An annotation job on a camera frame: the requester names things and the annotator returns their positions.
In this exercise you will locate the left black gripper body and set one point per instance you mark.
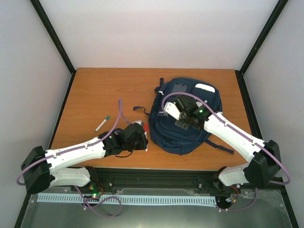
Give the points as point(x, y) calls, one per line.
point(131, 146)

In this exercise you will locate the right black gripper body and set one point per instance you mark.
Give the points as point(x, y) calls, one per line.
point(184, 126)

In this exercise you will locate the red marker pen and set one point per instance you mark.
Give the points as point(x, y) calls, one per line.
point(145, 127)

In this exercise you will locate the navy blue student backpack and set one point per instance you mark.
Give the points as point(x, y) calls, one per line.
point(171, 138)

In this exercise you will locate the teal capped white marker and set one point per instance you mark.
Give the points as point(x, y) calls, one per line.
point(102, 123)

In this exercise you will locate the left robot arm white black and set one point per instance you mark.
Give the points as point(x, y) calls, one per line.
point(48, 168)

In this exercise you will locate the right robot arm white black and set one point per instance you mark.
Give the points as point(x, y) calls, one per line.
point(261, 157)

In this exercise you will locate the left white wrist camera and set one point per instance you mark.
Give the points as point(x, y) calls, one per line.
point(140, 122)

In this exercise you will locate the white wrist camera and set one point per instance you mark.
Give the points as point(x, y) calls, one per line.
point(170, 109)
point(140, 122)

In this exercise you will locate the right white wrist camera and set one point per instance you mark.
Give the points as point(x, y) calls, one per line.
point(170, 109)

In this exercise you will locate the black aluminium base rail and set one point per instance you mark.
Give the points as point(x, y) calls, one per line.
point(110, 179)

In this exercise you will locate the light blue slotted cable duct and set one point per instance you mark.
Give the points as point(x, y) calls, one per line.
point(135, 200)

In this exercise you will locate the right black frame post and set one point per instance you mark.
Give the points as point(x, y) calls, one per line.
point(276, 12)

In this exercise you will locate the black frame post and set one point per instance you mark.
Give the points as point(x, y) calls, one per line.
point(276, 12)
point(52, 34)

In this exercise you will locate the left black frame post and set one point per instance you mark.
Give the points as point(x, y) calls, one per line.
point(52, 34)

